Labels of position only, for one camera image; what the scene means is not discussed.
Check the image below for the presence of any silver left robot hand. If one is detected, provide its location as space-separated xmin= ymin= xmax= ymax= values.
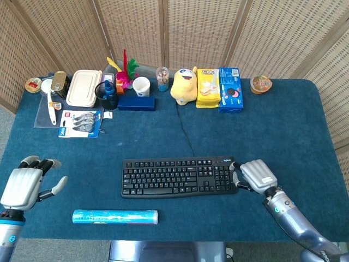
xmin=0 ymin=155 xmax=68 ymax=211

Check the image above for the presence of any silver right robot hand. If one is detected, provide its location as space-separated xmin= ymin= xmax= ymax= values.
xmin=228 ymin=159 xmax=278 ymax=195

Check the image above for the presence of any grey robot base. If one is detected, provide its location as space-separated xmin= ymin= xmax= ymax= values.
xmin=109 ymin=240 xmax=228 ymax=262

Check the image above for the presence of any blue fuzzy table cover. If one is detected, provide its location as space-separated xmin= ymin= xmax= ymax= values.
xmin=0 ymin=72 xmax=341 ymax=242

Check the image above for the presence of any blue Oreo cookie box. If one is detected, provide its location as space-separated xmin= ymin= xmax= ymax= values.
xmin=218 ymin=67 xmax=244 ymax=114

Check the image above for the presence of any correction tape blister pack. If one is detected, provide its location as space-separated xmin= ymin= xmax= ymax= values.
xmin=58 ymin=110 xmax=103 ymax=139

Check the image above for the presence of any white plastic spoon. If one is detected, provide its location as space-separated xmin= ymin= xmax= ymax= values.
xmin=40 ymin=78 xmax=58 ymax=126

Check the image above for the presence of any orange jelly fruit cup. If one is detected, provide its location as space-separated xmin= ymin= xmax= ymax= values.
xmin=250 ymin=75 xmax=273 ymax=95

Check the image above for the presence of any black Logitech keyboard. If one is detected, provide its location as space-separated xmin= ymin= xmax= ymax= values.
xmin=121 ymin=156 xmax=239 ymax=199

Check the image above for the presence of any yellow cake snack package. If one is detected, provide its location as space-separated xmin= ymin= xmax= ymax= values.
xmin=196 ymin=68 xmax=221 ymax=109

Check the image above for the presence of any blue food wrap roll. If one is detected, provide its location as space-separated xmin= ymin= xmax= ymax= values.
xmin=72 ymin=209 xmax=159 ymax=225

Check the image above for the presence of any round tin with red label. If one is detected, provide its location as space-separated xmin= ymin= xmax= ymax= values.
xmin=24 ymin=77 xmax=43 ymax=93

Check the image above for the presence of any yellow plush toy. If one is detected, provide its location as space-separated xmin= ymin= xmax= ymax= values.
xmin=170 ymin=66 xmax=198 ymax=106

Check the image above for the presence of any green and gold tin can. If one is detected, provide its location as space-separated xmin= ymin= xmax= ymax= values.
xmin=50 ymin=71 xmax=72 ymax=100

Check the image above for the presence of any beige lidded lunch box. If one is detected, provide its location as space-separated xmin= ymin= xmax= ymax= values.
xmin=65 ymin=69 xmax=103 ymax=108

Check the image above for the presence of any black mesh pen holder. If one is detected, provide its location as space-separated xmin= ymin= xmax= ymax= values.
xmin=94 ymin=81 xmax=119 ymax=111

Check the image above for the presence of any blue spray bottle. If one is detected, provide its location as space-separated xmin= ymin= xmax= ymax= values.
xmin=103 ymin=80 xmax=117 ymax=99

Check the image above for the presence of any clear tube of biscuit sticks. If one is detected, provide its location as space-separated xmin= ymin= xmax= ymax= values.
xmin=156 ymin=66 xmax=170 ymax=92

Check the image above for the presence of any dark blue rectangular box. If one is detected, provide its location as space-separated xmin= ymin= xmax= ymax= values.
xmin=117 ymin=96 xmax=156 ymax=111

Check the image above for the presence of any white paper cup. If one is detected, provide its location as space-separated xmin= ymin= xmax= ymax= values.
xmin=132 ymin=76 xmax=151 ymax=98

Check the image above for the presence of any colourful feather shuttlecock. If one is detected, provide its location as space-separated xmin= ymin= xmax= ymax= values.
xmin=106 ymin=49 xmax=140 ymax=91

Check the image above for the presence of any woven rattan folding screen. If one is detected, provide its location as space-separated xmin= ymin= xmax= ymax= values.
xmin=0 ymin=0 xmax=349 ymax=192

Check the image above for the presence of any black keyboard cable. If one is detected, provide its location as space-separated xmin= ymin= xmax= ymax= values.
xmin=176 ymin=103 xmax=196 ymax=158

